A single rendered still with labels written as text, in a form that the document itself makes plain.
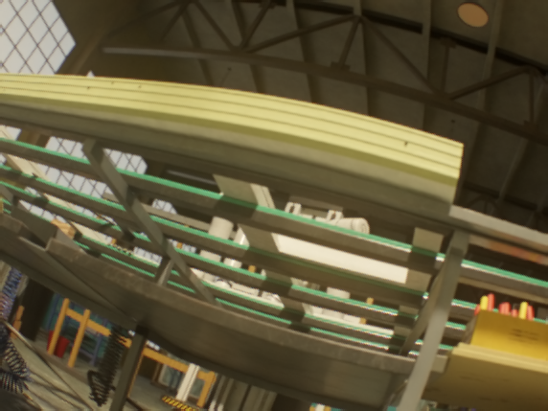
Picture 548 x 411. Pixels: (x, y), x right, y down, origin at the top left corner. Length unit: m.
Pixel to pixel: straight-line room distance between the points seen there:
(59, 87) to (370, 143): 0.69
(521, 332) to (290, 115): 0.57
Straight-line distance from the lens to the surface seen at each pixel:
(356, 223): 2.84
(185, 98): 0.99
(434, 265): 1.12
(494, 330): 0.93
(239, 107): 0.94
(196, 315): 0.90
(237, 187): 1.15
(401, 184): 0.92
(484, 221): 0.91
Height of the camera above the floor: 0.44
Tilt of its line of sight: 21 degrees up
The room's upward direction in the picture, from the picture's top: 21 degrees clockwise
